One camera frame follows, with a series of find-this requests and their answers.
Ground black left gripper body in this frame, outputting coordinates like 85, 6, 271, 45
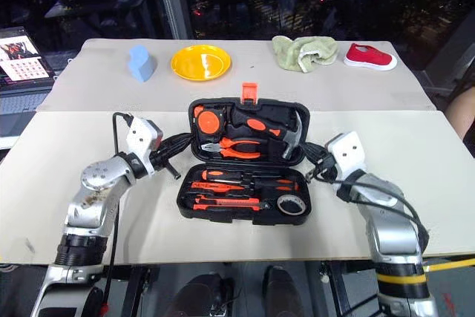
148, 141, 183, 181

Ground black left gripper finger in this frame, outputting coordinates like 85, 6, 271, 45
158, 140, 194, 159
161, 131, 193, 148

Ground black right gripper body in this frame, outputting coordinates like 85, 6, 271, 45
305, 150, 339, 185

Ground orange black utility knife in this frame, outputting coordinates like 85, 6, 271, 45
192, 194, 272, 213

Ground black plastic tool case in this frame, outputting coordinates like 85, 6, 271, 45
177, 82, 312, 227

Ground orange black tape measure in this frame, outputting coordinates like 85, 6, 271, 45
194, 105, 224, 136

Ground black electrical tape roll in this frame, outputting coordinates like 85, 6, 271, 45
275, 195, 307, 217

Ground black orange claw hammer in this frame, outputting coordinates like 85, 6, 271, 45
225, 102, 307, 160

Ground yellow plastic plate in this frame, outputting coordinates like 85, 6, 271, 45
170, 45, 233, 82

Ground blue foam block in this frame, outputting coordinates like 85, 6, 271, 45
127, 44, 159, 85

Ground green white towel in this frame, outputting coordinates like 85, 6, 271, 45
271, 35, 339, 74

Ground red child shoe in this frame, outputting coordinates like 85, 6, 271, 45
342, 42, 399, 71

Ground dark rounded shape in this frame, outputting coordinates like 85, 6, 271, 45
173, 273, 234, 317
261, 265, 306, 317

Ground person at table edge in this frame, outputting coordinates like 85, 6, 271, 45
444, 71, 475, 140

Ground open laptop computer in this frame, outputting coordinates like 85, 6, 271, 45
0, 26, 57, 140

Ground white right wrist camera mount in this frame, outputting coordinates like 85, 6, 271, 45
324, 130, 369, 177

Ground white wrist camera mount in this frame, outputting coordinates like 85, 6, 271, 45
324, 130, 369, 177
125, 117, 165, 177

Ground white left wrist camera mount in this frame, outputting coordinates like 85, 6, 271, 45
125, 117, 165, 177

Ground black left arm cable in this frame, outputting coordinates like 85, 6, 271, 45
102, 111, 135, 317

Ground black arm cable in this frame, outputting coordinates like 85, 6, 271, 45
102, 111, 135, 317
314, 171, 430, 248

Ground orange handled pliers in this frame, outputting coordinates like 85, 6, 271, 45
201, 137, 263, 161

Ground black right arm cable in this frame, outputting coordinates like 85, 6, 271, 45
314, 171, 430, 248

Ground yellow strap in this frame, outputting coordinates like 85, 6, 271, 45
375, 256, 475, 285

